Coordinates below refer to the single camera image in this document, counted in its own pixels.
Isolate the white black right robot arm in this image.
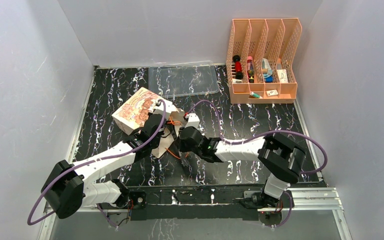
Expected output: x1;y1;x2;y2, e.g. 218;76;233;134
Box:
176;126;306;209

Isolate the orange desk file organizer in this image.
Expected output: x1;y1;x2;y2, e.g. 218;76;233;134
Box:
226;18;303;104

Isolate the green white tube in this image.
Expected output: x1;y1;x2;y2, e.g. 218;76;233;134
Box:
249;91;263;99

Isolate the small white card box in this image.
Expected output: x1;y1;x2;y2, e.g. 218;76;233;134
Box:
266;89;279;97

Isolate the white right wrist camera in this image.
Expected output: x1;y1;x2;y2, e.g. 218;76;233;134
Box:
184;112;200;129

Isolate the aluminium frame rail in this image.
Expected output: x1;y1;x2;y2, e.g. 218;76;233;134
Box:
39;187;352;240

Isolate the pink red bottle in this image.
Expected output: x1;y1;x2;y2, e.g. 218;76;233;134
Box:
246;56;255;83

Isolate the red black dumbbell toy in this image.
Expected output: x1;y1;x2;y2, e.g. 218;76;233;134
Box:
232;55;244;80

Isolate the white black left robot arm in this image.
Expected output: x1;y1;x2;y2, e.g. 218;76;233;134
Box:
41;114;172;219

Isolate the printed white paper bag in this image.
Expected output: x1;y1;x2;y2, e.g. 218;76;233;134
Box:
111;87;186;162

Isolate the clear plastic tray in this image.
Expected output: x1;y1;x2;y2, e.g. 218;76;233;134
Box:
148;60;219;99

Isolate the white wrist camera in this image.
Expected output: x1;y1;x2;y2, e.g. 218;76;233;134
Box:
184;112;200;129
153;99;177;119

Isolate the blue clear tape dispenser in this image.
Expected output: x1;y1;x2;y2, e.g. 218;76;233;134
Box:
261;58;273;83

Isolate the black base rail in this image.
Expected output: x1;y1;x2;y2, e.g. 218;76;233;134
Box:
125;183;294;222

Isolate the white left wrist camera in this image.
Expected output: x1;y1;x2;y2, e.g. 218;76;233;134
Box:
153;99;177;119

